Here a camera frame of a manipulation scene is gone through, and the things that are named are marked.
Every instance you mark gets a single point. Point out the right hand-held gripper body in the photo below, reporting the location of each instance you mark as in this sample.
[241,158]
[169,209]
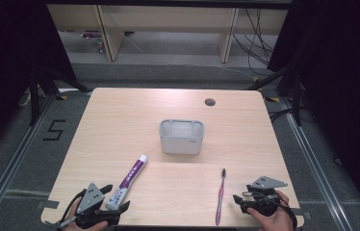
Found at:
[264,199]

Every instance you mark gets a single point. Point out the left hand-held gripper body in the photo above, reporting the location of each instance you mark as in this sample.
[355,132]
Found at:
[90,200]

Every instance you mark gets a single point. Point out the pink toothbrush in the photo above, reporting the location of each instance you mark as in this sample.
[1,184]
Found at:
[220,197]

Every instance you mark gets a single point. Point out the white and purple toothpaste tube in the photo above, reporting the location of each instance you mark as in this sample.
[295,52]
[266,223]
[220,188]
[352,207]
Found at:
[128,181]

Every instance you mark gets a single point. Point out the grey toothbrush holder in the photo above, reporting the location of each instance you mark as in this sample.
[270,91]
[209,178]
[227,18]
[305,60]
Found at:
[181,139]

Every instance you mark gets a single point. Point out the person's right hand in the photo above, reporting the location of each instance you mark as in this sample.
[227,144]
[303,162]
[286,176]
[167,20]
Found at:
[277,221]

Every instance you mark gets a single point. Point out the person's left hand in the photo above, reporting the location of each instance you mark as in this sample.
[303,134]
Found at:
[82,229]

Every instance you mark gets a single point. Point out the black metal stand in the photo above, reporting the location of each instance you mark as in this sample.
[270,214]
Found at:
[34,96]
[296,96]

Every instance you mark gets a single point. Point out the dark curtain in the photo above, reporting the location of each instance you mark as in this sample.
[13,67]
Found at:
[5,64]
[345,80]

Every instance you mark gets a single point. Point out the small clutter under shelf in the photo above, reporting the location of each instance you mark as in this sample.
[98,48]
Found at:
[95,37]

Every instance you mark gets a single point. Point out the light wooden shelf unit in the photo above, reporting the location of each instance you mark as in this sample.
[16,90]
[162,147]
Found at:
[168,19]

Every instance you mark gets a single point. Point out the aluminium floor rail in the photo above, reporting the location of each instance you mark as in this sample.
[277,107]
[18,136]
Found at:
[313,160]
[11,166]

